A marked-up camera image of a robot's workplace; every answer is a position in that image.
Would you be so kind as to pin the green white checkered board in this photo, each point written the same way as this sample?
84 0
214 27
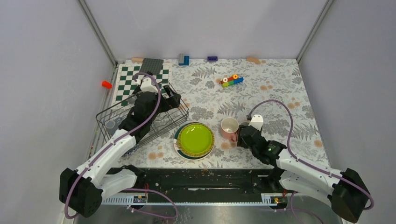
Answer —
125 84

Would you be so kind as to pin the white plate teal rim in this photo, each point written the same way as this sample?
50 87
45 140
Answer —
175 146

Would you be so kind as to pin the grey studded baseplate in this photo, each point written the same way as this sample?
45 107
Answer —
152 66

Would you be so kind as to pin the wooden block left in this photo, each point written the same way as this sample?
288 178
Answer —
137 60

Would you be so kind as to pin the colourful toy brick car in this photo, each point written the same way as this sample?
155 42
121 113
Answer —
233 79

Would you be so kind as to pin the green woven rim plate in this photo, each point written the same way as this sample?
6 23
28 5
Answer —
179 145

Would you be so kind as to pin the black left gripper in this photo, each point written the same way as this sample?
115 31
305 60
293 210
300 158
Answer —
172 101

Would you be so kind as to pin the wooden block right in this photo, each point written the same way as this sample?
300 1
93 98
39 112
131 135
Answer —
253 60

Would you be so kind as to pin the red small block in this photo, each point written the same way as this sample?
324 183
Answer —
106 84

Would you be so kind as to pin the purple toy brick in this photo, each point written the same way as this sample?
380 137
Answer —
212 58

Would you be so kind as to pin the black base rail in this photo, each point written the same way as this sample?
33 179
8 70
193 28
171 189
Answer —
205 185

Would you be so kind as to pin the grey and blue brick stack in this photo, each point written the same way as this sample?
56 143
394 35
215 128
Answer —
183 60

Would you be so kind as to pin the blue white patterned bowl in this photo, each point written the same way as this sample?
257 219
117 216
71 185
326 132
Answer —
130 151

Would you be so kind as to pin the lime green plastic plate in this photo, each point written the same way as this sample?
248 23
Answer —
195 139

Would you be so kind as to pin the pink dotted mug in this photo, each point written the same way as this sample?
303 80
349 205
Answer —
244 123

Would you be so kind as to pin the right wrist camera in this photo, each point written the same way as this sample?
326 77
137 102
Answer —
255 121

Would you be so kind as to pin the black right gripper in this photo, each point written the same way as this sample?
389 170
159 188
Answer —
240 142

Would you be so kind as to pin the black wire dish rack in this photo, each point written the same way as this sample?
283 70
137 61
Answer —
163 124

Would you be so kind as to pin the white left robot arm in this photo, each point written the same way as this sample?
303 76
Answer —
86 187

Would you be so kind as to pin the grey blue cup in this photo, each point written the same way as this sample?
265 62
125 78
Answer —
113 124

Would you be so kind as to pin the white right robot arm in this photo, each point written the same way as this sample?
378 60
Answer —
343 191

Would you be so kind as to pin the wooden block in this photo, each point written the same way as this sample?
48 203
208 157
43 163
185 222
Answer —
137 60
253 60

